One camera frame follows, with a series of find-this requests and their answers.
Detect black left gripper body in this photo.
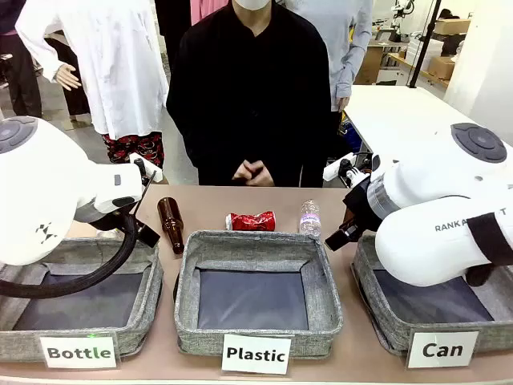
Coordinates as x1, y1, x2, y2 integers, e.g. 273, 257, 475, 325
127, 218, 162, 248

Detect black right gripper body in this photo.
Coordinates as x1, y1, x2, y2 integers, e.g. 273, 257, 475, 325
340, 180, 382, 238

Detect grey fabric basket labelled Bottle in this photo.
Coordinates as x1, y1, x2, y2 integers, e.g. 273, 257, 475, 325
0, 236, 164, 364

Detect grey fabric basket labelled Plastic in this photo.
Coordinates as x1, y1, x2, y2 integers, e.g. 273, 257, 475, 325
173, 229, 345, 359

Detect crushed red drink can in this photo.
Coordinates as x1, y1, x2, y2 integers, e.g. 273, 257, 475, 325
224, 210, 279, 233

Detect grey fabric basket labelled Can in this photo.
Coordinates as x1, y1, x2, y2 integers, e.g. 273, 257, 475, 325
351, 233, 513, 359

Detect white Can label card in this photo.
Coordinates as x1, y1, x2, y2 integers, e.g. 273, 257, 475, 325
406, 330, 481, 370

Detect person's left hand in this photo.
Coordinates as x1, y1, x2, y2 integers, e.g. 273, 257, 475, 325
248, 160, 277, 188

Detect person's right hand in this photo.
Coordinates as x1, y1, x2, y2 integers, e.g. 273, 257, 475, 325
231, 159, 257, 186

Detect brown glass bottle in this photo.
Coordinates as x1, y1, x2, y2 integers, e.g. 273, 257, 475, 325
156, 196, 186, 256

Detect clear plastic water bottle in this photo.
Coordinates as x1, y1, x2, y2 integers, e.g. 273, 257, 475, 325
299, 199, 323, 238

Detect red floral black trousers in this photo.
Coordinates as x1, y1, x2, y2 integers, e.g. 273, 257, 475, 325
101, 132, 166, 170

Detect white work table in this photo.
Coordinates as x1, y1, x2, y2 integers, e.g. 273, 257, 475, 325
343, 83, 513, 165

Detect white Bottle label card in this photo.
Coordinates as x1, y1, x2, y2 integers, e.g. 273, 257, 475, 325
38, 331, 122, 370

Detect white Plastic label card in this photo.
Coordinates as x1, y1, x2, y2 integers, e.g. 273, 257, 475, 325
220, 332, 293, 376

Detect plywood cabinet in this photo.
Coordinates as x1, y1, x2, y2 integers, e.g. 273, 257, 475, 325
353, 43, 386, 86

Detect person in black clothing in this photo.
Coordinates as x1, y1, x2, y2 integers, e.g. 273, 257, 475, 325
165, 0, 334, 188

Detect cube cardboard box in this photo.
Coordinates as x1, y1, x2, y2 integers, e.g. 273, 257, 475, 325
427, 55, 457, 82

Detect person in pale blue shirt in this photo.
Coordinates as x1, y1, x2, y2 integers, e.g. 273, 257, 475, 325
287, 0, 375, 114

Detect white shirt on mannequin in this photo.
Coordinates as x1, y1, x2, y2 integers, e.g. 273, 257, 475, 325
14, 0, 171, 141

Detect black metal pole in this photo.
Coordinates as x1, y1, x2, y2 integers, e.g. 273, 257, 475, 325
406, 0, 442, 89

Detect mannequin hand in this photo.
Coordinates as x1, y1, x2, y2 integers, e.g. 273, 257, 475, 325
51, 64, 83, 91

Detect flat cardboard box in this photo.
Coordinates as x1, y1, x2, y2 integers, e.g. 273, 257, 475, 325
434, 18, 472, 36

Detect white face mask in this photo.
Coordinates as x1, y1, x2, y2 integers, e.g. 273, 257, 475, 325
233, 0, 271, 11

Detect pink hanging garment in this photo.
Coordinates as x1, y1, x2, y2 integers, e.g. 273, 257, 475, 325
189, 0, 234, 26

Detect black corrugated cable hose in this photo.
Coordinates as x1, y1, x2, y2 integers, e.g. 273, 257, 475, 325
0, 212, 139, 299

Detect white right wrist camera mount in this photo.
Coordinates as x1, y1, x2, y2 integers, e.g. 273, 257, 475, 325
322, 152, 357, 181

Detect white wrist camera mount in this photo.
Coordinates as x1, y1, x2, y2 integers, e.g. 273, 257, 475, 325
128, 152, 164, 184
322, 152, 357, 181

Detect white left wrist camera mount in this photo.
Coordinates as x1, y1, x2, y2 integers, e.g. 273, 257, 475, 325
128, 152, 164, 184

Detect black cable sleeve wrap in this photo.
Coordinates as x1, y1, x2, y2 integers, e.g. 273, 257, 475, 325
466, 212, 513, 288

